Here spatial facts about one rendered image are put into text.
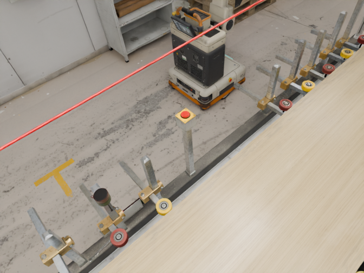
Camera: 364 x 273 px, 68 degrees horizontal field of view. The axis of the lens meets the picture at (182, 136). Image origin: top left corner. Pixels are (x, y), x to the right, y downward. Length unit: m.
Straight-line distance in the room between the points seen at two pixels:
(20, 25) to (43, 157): 1.49
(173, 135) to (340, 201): 1.75
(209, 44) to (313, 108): 1.11
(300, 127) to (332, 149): 0.21
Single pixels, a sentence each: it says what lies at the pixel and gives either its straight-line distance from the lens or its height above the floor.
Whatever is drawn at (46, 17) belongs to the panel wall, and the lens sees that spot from 3.70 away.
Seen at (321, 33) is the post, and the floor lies 1.10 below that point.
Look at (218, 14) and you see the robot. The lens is 2.88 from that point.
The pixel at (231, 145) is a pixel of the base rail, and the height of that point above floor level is 0.70.
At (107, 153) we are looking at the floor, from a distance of 2.81.
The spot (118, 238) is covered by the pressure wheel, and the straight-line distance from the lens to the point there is 1.37.
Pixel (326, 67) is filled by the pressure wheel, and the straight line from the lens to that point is 2.20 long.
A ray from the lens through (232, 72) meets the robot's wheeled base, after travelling 3.04.
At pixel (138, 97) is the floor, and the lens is 3.25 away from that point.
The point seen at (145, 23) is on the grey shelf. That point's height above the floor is 0.14.
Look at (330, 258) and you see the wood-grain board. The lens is 1.40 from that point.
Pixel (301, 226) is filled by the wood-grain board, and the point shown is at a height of 0.90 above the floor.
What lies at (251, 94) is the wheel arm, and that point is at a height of 0.83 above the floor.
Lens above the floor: 2.15
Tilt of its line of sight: 51 degrees down
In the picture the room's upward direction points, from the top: 7 degrees counter-clockwise
